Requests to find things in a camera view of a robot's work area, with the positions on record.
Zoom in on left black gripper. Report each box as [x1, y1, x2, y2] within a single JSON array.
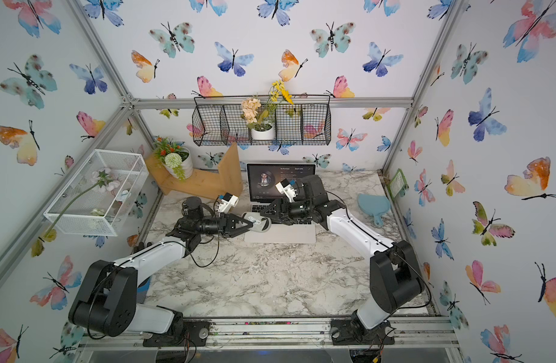
[[194, 215, 252, 238]]

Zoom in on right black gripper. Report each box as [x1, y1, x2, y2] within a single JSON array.
[[260, 199, 315, 225]]

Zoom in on grey wireless mouse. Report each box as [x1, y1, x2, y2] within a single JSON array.
[[243, 212, 272, 233]]

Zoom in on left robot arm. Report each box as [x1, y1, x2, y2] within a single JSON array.
[[68, 197, 254, 340]]

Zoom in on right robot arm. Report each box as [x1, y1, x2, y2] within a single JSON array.
[[261, 175, 427, 332]]

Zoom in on silver laptop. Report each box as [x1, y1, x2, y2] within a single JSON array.
[[245, 162, 317, 245]]

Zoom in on wooden corner shelf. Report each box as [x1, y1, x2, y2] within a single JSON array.
[[145, 143, 243, 200]]

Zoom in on white pot beige flowers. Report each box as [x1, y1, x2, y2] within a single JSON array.
[[241, 80, 295, 141]]

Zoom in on white pot green plant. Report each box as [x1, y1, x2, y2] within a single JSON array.
[[153, 136, 193, 181]]

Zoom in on green framed card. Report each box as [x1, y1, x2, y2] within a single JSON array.
[[388, 169, 409, 201]]

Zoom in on pink artificial flower stem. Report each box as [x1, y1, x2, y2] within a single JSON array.
[[31, 167, 121, 257]]

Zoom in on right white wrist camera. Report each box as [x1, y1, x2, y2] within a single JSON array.
[[275, 178, 299, 203]]

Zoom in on black wire wall basket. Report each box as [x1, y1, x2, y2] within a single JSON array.
[[187, 94, 332, 147]]

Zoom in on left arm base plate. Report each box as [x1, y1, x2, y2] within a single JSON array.
[[143, 320, 211, 348]]

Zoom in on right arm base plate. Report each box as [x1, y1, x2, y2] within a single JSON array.
[[329, 318, 395, 346]]

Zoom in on white wire mesh box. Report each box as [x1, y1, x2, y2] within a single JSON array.
[[44, 149, 149, 237]]

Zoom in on aluminium front rail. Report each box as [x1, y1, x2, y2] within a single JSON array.
[[78, 316, 460, 352]]

